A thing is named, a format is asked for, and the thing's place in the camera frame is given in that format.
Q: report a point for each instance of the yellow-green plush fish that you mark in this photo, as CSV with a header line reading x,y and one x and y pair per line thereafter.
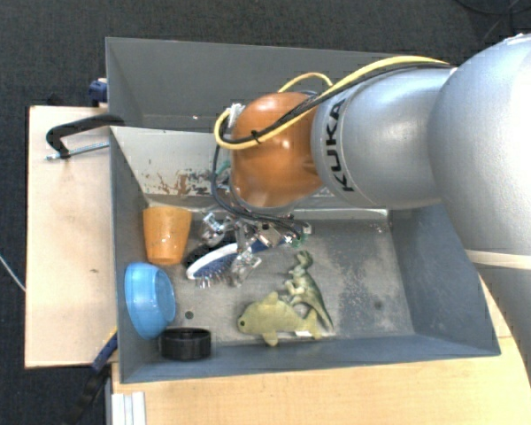
x,y
274,319

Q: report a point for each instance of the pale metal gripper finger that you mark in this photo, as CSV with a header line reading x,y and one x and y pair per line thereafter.
x,y
213,227
246,261

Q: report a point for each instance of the green toy dinosaur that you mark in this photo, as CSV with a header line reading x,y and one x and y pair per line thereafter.
x,y
309,288

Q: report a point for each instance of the blue plastic bowl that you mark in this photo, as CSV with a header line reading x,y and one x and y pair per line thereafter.
x,y
148,299

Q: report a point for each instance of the pale wood flat board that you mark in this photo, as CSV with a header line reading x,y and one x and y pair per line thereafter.
x,y
66,246

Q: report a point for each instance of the grey metal bin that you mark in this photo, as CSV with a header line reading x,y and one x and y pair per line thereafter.
x,y
371,281

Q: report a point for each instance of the orange plastic cup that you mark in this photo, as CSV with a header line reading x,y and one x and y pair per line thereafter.
x,y
166,233

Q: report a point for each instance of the blue and white brush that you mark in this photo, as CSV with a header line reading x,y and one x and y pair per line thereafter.
x,y
210,264

